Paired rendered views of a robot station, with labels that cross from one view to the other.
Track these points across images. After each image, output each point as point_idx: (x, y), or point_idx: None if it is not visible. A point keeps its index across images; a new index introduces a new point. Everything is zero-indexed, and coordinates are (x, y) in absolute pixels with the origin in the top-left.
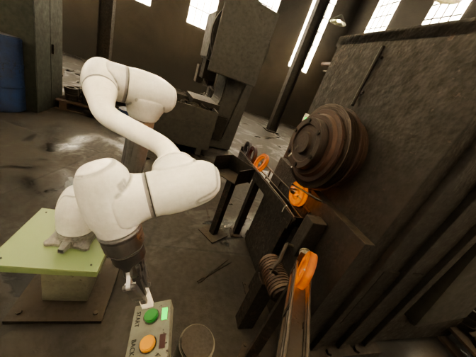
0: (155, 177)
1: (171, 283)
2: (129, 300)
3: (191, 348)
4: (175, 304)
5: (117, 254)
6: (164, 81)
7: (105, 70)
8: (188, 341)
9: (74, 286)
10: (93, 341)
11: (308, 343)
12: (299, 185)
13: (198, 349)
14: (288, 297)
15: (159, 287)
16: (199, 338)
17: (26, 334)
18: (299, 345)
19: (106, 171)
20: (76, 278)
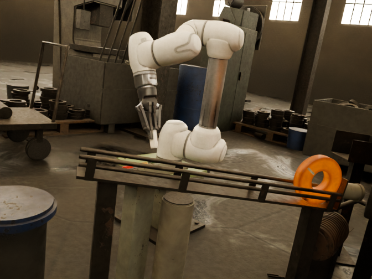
0: (159, 38)
1: (237, 261)
2: (189, 249)
3: (170, 196)
4: (227, 273)
5: (137, 82)
6: (232, 25)
7: (191, 22)
8: (172, 194)
9: (155, 209)
10: (148, 252)
11: (232, 176)
12: None
13: (175, 199)
14: (277, 194)
15: (222, 257)
16: (181, 197)
17: (119, 228)
18: (236, 195)
19: (138, 32)
20: (158, 200)
